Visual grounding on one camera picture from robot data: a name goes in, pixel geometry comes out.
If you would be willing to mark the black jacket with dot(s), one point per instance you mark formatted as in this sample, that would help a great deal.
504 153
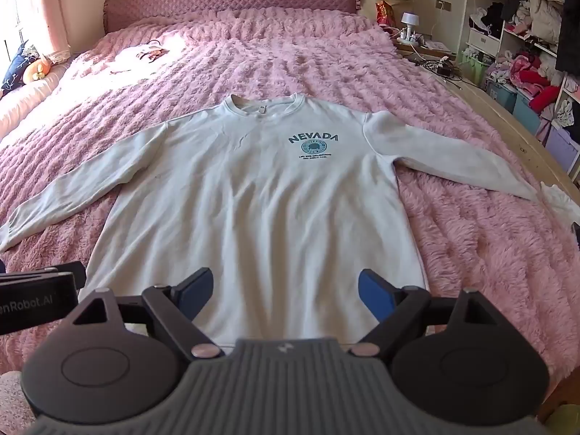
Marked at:
570 13

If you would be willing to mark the pink fluffy blanket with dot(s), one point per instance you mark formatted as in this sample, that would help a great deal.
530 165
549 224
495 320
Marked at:
281 54

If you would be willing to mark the white open wardrobe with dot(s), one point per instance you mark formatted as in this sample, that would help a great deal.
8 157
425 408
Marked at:
516 31

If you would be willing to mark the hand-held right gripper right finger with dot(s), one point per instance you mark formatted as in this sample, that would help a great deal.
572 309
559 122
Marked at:
376 295

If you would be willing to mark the white table lamp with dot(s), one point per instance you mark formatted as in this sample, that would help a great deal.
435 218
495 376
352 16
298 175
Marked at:
410 22

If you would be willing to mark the black clothes pile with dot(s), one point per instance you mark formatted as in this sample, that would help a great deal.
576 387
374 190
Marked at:
491 18

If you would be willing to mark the white printed sweatshirt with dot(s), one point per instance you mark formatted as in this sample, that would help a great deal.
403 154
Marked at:
253 217

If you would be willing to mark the wooden bed frame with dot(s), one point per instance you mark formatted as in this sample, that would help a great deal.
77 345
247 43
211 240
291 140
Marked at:
498 118

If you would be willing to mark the blue storage bin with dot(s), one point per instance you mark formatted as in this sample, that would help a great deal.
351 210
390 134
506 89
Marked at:
503 95

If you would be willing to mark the white power strip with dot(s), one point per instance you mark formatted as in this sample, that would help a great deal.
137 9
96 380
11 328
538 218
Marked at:
412 37

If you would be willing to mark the cream coat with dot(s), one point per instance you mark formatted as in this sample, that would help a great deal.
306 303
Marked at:
543 2

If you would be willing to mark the dark blue pillow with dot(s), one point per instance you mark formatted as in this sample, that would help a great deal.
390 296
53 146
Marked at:
13 65

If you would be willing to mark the wall socket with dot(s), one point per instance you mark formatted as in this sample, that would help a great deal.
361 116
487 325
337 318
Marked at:
443 5

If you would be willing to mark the green storage bin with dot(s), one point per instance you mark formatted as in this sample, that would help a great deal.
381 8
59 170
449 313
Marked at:
475 69

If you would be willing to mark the orange plush toy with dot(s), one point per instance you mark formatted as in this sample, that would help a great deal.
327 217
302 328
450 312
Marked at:
38 70

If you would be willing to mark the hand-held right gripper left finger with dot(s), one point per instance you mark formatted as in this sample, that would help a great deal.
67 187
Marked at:
199 291

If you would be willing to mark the red garment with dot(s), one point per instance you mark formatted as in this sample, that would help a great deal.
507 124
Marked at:
537 93

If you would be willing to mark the pink curtain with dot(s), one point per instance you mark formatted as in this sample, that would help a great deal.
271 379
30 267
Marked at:
45 9

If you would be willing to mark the red snack bag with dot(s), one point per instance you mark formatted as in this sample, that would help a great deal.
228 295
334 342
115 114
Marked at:
384 12

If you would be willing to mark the small pink white garment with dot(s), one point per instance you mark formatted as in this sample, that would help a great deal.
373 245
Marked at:
145 52

